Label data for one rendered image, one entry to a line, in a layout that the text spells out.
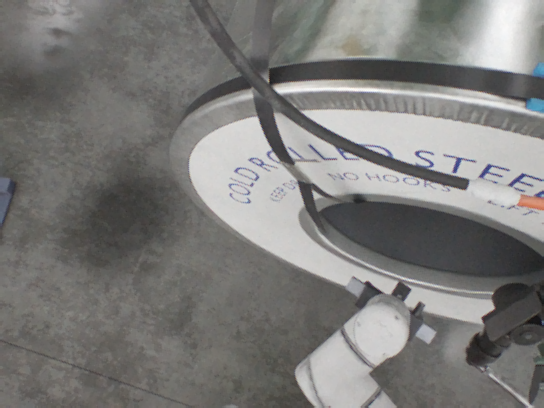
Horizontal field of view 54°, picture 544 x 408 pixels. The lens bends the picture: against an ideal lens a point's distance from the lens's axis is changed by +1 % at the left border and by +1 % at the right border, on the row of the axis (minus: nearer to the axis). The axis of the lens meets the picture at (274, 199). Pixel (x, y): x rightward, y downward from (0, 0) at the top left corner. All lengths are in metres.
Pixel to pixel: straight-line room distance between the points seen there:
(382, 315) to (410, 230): 0.63
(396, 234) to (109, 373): 1.07
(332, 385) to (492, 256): 0.65
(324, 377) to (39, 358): 1.27
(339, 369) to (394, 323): 0.12
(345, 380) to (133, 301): 1.15
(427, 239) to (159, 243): 0.98
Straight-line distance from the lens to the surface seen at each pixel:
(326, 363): 0.94
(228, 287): 1.92
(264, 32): 0.79
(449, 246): 1.48
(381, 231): 1.46
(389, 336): 0.89
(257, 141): 0.92
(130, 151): 2.13
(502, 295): 1.07
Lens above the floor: 1.89
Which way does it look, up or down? 70 degrees down
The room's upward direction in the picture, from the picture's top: 9 degrees clockwise
